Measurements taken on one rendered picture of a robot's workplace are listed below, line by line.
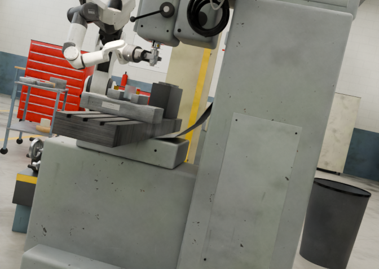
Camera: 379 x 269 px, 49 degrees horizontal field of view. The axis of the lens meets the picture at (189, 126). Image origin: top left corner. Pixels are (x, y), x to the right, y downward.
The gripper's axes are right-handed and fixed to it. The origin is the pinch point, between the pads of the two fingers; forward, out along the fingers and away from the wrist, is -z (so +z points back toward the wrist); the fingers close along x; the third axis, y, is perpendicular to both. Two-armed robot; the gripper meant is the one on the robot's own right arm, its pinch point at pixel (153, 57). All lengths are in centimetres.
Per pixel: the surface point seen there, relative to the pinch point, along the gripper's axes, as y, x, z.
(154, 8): -22.4, -9.9, -2.2
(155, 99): 21.4, 25.3, 13.2
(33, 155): 65, -25, 45
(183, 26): -16.3, -4.7, -18.1
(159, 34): -10.6, -7.7, -7.0
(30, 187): 91, -4, 70
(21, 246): 124, -10, 60
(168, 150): 41.5, -6.4, -27.0
